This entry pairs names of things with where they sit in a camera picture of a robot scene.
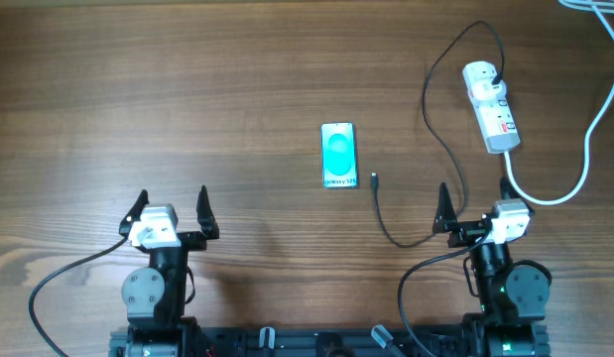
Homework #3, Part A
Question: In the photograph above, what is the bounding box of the white power strip cord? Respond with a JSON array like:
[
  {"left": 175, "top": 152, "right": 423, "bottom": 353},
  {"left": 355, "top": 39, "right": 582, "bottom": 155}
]
[{"left": 503, "top": 0, "right": 614, "bottom": 207}]

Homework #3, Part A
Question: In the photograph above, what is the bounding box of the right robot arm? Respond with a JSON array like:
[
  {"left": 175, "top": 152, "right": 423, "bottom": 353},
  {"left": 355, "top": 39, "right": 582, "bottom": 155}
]
[{"left": 432, "top": 178, "right": 553, "bottom": 357}]

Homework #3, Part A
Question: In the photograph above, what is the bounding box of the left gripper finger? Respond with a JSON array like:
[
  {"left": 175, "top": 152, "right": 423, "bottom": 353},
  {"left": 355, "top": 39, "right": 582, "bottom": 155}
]
[
  {"left": 119, "top": 189, "right": 149, "bottom": 236},
  {"left": 196, "top": 185, "right": 219, "bottom": 240}
]

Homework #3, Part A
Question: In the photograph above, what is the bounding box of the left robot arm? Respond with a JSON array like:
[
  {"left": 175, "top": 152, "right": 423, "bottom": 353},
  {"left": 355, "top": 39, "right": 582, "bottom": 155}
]
[{"left": 108, "top": 186, "right": 219, "bottom": 357}]

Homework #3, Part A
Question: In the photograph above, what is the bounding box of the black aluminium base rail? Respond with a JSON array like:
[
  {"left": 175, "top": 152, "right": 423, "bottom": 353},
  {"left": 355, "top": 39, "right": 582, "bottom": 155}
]
[{"left": 108, "top": 324, "right": 552, "bottom": 357}]

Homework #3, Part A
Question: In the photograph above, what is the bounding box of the white power strip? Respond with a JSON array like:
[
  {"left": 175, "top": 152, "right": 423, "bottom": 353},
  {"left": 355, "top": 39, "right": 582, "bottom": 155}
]
[{"left": 462, "top": 61, "right": 521, "bottom": 154}]

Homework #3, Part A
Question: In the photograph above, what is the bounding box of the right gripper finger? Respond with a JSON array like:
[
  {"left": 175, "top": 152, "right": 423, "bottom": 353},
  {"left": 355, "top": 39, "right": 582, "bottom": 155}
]
[
  {"left": 499, "top": 177, "right": 535, "bottom": 216},
  {"left": 432, "top": 182, "right": 458, "bottom": 234}
]

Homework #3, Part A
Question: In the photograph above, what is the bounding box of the white charger adapter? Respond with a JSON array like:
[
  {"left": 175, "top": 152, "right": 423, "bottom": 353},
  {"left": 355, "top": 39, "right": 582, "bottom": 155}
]
[{"left": 468, "top": 79, "right": 507, "bottom": 107}]

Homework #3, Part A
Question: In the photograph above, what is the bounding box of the black USB charging cable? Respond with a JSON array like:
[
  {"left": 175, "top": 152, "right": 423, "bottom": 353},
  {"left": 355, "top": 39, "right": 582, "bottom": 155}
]
[{"left": 369, "top": 20, "right": 507, "bottom": 249}]

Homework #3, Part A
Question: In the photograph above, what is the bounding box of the smartphone with cyan screen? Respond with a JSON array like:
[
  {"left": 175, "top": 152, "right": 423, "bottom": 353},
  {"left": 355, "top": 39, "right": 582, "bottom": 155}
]
[{"left": 320, "top": 122, "right": 359, "bottom": 189}]

